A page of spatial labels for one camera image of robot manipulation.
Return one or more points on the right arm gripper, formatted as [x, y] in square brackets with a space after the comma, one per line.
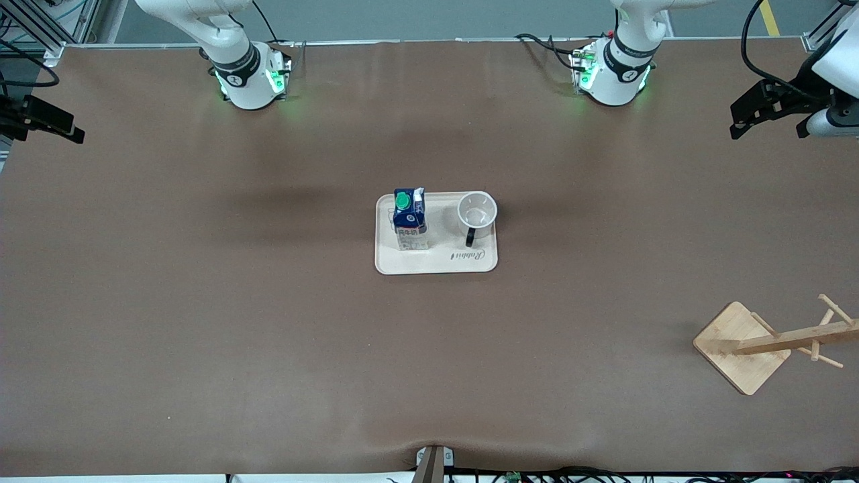
[15, 114]

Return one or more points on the beige plastic tray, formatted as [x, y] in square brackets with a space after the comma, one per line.
[402, 261]

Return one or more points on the wooden cup rack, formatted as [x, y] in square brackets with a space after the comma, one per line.
[738, 349]

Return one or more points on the aluminium frame post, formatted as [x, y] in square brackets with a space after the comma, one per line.
[84, 20]
[814, 39]

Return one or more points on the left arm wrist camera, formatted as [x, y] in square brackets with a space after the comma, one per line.
[832, 124]

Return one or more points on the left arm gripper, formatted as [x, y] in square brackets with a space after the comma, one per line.
[798, 92]

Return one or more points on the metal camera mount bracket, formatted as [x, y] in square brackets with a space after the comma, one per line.
[433, 466]

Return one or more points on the blue milk carton green cap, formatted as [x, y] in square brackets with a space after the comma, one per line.
[409, 221]

